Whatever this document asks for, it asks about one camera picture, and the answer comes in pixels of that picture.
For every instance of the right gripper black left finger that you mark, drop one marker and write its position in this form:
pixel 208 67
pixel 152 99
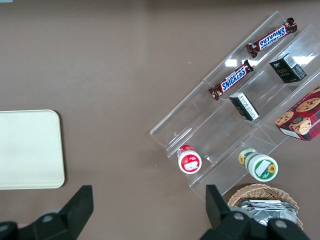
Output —
pixel 72 215

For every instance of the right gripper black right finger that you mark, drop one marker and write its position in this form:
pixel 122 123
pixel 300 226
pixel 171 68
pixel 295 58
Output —
pixel 225 222

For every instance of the light wicker basket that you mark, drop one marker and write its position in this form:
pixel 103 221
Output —
pixel 260 191

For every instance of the cream rectangular tray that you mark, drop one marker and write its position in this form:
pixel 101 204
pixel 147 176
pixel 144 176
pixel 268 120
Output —
pixel 30 150

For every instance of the silver foil container stack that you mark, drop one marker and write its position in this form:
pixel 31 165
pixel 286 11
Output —
pixel 270 212

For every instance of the green lidded white cup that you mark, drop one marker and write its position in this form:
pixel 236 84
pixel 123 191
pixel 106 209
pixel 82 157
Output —
pixel 262 167

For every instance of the red lidded white cup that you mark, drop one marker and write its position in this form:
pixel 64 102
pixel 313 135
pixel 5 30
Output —
pixel 190 162

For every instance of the clear acrylic stepped stand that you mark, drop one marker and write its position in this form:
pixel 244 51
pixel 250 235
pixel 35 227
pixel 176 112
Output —
pixel 200 120

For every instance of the small black carton box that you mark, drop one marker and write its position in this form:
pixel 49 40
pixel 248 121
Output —
pixel 285 70
pixel 243 106

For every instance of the red chocolate chip cookie box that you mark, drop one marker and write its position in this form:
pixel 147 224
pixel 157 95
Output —
pixel 302 117

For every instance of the Snickers chocolate bar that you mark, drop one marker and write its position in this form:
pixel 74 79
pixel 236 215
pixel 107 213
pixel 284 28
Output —
pixel 272 37
pixel 232 80

